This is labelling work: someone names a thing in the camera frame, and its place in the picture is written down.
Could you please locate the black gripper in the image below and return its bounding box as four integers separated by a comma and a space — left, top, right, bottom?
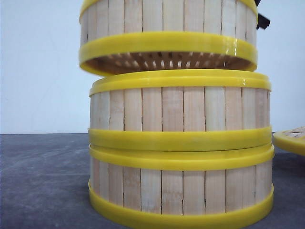
256, 12, 270, 30

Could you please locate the bamboo steamer basket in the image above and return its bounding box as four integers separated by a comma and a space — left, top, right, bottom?
88, 70, 271, 151
79, 0, 258, 76
88, 144, 274, 229

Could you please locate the woven bamboo steamer lid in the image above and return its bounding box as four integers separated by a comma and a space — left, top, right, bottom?
273, 126, 305, 156

